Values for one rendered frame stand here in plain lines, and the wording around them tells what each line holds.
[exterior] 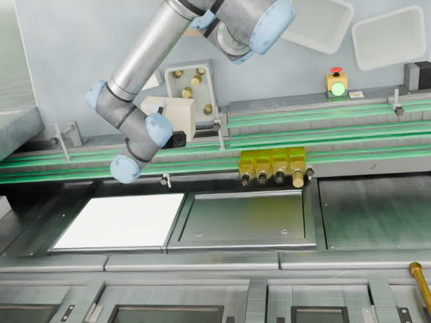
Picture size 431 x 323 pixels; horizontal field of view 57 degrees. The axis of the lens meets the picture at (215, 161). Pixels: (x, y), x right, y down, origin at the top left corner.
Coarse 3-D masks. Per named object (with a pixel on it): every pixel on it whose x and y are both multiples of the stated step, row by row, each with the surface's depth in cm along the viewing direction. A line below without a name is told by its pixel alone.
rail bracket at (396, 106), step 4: (396, 88) 129; (396, 92) 129; (388, 96) 137; (392, 96) 136; (396, 96) 129; (384, 100) 139; (388, 100) 136; (392, 100) 135; (396, 100) 130; (392, 104) 131; (396, 104) 130; (400, 104) 130; (392, 108) 131; (396, 108) 127; (400, 108) 126; (396, 112) 127; (400, 112) 127
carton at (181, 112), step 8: (144, 104) 126; (152, 104) 126; (168, 104) 126; (176, 104) 126; (184, 104) 126; (192, 104) 128; (144, 112) 128; (168, 112) 126; (176, 112) 126; (184, 112) 126; (192, 112) 129; (176, 120) 127; (184, 120) 127; (192, 120) 130; (176, 128) 129; (184, 128) 128; (192, 128) 131; (192, 136) 132
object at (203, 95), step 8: (200, 64) 147; (168, 72) 150; (184, 72) 156; (192, 72) 156; (208, 72) 148; (168, 80) 152; (176, 80) 158; (184, 80) 158; (208, 80) 149; (168, 88) 153; (176, 88) 159; (184, 88) 159; (192, 88) 159; (200, 88) 158; (208, 88) 158; (176, 96) 159; (192, 96) 160; (200, 96) 160; (208, 96) 159; (200, 104) 162; (200, 112) 162; (208, 112) 161; (200, 120) 157; (208, 120) 157
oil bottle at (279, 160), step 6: (276, 150) 143; (282, 150) 142; (288, 150) 149; (276, 156) 139; (282, 156) 138; (288, 156) 143; (276, 162) 135; (282, 162) 134; (288, 162) 138; (276, 168) 134; (282, 168) 133; (288, 168) 135; (288, 174) 136
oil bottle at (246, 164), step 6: (252, 150) 147; (246, 156) 143; (252, 156) 143; (240, 162) 140; (246, 162) 139; (252, 162) 139; (240, 168) 137; (246, 168) 136; (252, 168) 136; (240, 174) 137; (252, 174) 137
